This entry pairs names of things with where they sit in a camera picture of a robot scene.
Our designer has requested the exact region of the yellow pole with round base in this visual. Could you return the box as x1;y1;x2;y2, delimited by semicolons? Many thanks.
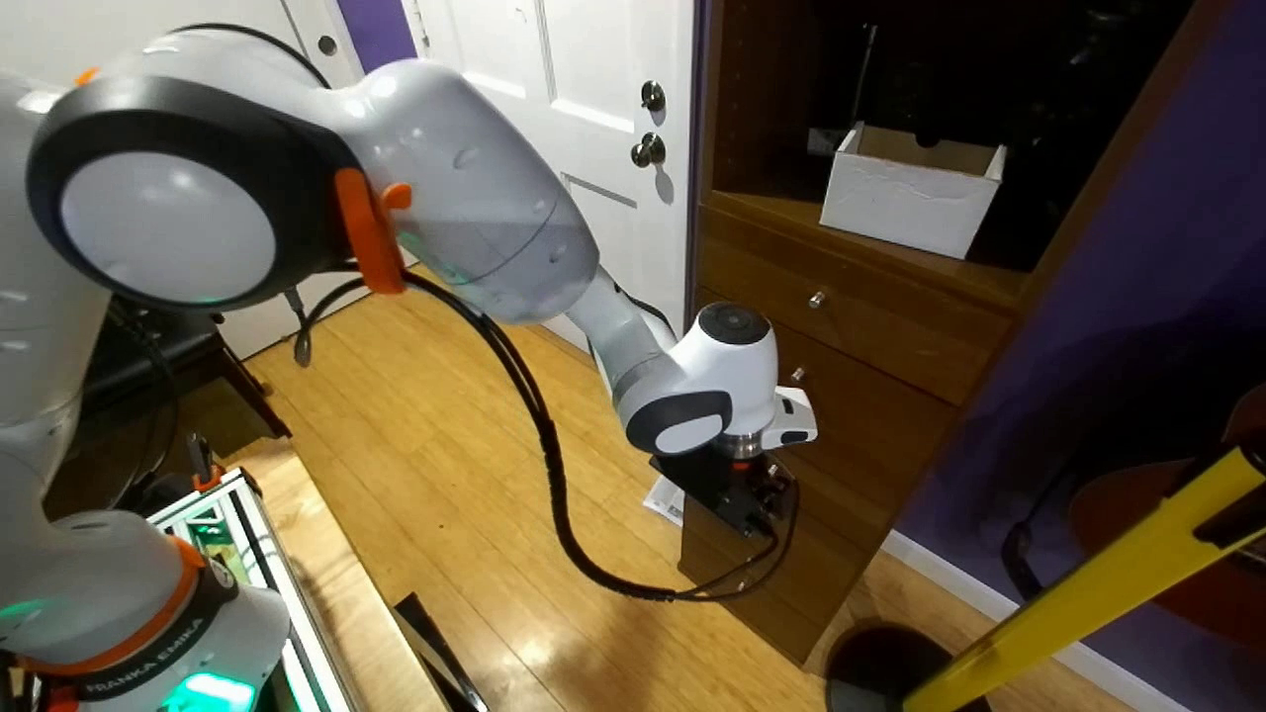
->
903;448;1266;712

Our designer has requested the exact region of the brown wooden drawer cabinet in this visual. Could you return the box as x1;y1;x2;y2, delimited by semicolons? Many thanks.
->
675;0;1243;668

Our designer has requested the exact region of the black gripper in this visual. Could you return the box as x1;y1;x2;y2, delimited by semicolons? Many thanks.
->
654;440;803;548

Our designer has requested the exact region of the red black hand tool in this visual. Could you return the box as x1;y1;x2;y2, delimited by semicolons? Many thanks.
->
184;433;231;500

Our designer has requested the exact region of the aluminium frame rail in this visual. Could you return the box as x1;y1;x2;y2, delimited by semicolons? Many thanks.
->
148;462;368;712

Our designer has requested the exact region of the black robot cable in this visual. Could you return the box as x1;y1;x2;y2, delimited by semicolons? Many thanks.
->
282;271;806;608

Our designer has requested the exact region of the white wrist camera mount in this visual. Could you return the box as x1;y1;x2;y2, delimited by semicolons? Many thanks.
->
766;384;821;450

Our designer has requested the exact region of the black round pole base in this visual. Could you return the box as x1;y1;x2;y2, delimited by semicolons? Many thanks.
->
821;622;961;712

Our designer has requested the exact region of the black tripod stand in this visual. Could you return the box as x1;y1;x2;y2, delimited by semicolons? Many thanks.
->
42;295;295;521

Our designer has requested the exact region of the white floor paper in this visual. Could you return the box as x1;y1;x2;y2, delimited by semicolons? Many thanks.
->
642;471;690;532

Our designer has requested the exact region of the brown acoustic guitar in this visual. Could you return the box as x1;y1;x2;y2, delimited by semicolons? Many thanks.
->
1059;380;1266;649

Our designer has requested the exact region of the silver round door knob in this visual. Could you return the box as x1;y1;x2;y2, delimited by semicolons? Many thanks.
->
625;127;670;169

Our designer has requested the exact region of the white open box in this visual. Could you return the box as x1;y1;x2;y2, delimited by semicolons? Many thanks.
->
819;118;1009;267

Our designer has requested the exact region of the white panel door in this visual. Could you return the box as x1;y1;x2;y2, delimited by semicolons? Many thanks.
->
414;0;699;350

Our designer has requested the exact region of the black slanted bar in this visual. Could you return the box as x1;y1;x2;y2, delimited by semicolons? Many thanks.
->
390;591;493;712

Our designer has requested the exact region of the thin black floor cable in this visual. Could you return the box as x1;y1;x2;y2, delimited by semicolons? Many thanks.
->
995;491;1064;606

